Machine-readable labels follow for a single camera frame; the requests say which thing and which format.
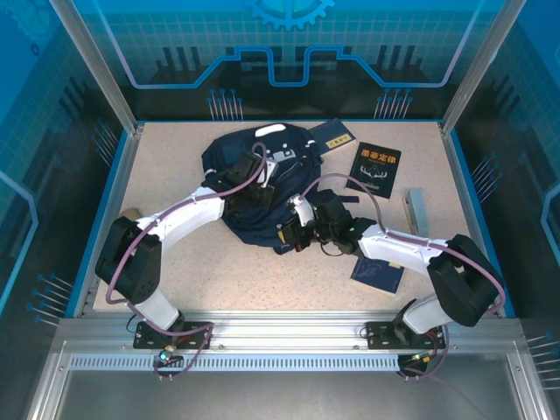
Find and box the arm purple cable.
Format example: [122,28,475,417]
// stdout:
[300,174,508,382]
[105,142,269,382]

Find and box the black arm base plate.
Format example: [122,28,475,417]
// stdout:
[133,321,215,351]
[365,320,447,351]

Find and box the grey pencil case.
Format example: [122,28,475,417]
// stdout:
[401,187,431,237]

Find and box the aluminium front rail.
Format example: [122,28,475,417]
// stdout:
[56,309,526,356]

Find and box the aluminium side rail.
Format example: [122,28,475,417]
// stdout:
[72,124,145,319]
[438,122,517,319]

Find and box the black book with antlers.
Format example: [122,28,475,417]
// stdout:
[344,141,403,200]

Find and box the navy blue backpack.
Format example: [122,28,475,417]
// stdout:
[199,123,360,257]

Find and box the blue book wide yellow label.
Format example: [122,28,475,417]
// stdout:
[305,117,356,157]

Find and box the aluminium frame post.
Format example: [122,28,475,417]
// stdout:
[47,0,145,135]
[439,0,524,137]

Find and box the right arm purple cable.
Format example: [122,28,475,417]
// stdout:
[300,174,508,382]

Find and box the grey metal panel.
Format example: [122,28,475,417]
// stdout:
[52,371,526,420]

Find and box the blue book with bird drawing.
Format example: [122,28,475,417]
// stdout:
[349,255,406,298]

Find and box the cable connector with green light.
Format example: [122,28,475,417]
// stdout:
[155,345,185,368]
[406,349,438,367]

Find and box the slotted grey cable duct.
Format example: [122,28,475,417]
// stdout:
[68,354,424,373]

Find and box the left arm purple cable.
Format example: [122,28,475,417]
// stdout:
[105,142,269,382]

